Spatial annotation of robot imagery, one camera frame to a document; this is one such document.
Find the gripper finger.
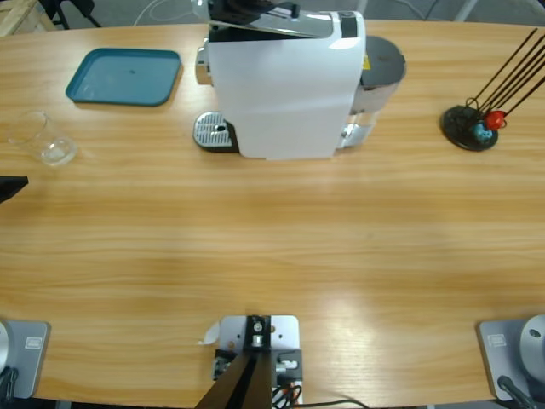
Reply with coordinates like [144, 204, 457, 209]
[219, 0, 299, 19]
[0, 175, 30, 205]

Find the clear glass cup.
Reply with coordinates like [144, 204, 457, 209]
[7, 109, 78, 167]

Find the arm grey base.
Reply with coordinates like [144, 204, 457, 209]
[475, 314, 545, 402]
[0, 320, 51, 400]

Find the white coffee machine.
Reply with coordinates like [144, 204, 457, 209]
[193, 10, 368, 162]

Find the red coffee capsule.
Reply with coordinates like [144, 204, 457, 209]
[485, 110, 508, 131]

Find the teal plastic tray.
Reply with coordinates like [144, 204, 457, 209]
[65, 47, 184, 108]

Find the clear water tank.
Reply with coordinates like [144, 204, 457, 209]
[336, 36, 408, 150]

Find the wooden crate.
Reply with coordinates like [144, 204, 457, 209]
[0, 0, 46, 38]

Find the grey metal leg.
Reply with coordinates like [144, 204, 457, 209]
[455, 0, 478, 21]

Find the black capsule holder stand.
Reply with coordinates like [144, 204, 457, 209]
[440, 27, 545, 153]

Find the white paper tab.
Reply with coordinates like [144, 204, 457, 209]
[195, 321, 221, 346]

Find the white floor cable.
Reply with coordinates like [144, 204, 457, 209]
[135, 0, 197, 22]

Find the black base cable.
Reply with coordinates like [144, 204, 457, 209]
[0, 366, 20, 400]
[496, 374, 538, 409]

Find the white mount with dark post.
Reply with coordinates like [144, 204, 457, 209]
[198, 314, 306, 409]

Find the orange and black cable bundle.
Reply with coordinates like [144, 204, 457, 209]
[272, 381, 304, 406]

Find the thin black cable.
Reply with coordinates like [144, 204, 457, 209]
[300, 398, 374, 409]

